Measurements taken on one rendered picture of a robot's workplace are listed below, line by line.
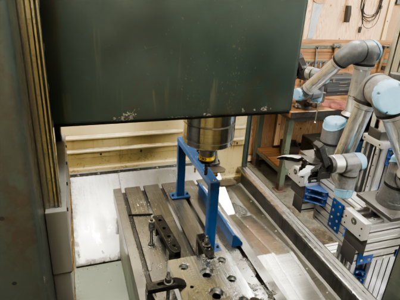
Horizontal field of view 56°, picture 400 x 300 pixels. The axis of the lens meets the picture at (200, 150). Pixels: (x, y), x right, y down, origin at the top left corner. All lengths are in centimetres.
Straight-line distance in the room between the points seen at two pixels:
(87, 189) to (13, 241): 141
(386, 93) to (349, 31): 322
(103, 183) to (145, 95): 135
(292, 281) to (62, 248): 111
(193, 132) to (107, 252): 107
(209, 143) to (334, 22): 357
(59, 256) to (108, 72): 45
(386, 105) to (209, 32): 78
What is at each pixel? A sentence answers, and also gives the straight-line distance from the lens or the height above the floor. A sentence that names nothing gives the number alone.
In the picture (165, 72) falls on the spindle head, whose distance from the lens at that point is 93.
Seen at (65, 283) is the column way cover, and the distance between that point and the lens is 104.
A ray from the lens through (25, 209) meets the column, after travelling 78.
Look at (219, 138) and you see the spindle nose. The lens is 108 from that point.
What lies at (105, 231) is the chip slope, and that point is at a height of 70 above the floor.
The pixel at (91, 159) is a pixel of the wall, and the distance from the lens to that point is 223.
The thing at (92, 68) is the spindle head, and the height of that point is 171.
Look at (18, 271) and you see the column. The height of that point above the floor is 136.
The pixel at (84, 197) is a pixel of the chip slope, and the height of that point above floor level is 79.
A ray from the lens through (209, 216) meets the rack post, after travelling 147.
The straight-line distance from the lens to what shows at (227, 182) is 143.
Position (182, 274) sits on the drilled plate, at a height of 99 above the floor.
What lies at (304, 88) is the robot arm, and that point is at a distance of 226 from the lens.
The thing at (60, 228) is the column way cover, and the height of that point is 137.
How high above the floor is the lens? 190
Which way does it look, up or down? 24 degrees down
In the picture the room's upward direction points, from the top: 3 degrees clockwise
